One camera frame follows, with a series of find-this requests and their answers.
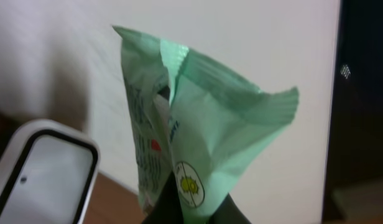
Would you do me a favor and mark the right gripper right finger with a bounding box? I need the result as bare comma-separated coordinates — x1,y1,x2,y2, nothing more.
208,194,251,224

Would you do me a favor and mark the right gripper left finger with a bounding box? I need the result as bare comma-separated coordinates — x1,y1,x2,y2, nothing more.
142,173,183,224

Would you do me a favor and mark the teal white snack packet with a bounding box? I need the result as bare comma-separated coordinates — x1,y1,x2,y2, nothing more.
115,26,299,223

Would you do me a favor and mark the white barcode scanner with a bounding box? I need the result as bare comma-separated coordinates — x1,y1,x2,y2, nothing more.
0,119,100,224

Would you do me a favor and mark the dark monitor screen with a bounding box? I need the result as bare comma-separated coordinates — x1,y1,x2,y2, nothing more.
321,0,383,222

